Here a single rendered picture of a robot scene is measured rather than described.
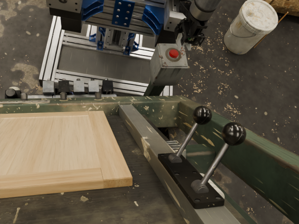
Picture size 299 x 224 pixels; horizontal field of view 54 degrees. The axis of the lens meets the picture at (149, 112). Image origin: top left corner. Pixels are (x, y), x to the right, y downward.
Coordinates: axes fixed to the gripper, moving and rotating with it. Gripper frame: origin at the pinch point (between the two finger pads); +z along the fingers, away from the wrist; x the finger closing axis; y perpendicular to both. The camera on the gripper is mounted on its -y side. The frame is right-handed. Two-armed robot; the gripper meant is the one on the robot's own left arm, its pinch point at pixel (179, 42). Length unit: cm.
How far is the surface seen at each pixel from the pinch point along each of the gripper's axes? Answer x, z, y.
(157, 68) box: -5.9, 13.9, 3.4
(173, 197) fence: -24, -39, 60
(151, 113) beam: -10.8, 14.1, 23.2
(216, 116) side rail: 4.0, -9.2, 34.0
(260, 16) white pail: 99, 67, -73
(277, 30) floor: 143, 102, -88
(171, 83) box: 2.9, 23.6, 5.4
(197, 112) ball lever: -17, -42, 45
